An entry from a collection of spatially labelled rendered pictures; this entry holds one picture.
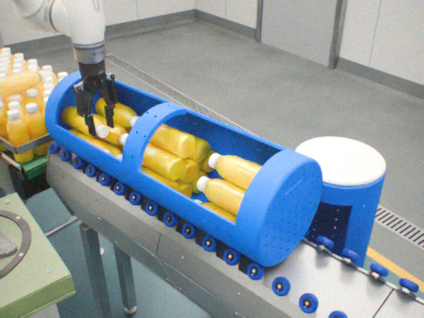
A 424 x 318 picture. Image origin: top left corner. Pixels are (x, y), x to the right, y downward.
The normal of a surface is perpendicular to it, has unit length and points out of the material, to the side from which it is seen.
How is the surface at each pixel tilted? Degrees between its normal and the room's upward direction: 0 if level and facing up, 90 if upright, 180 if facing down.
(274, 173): 21
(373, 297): 0
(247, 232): 81
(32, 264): 1
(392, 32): 90
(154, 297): 0
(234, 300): 71
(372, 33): 90
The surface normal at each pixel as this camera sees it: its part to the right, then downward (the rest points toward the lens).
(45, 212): 0.00, -0.84
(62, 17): -0.54, 0.41
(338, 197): -0.22, 0.52
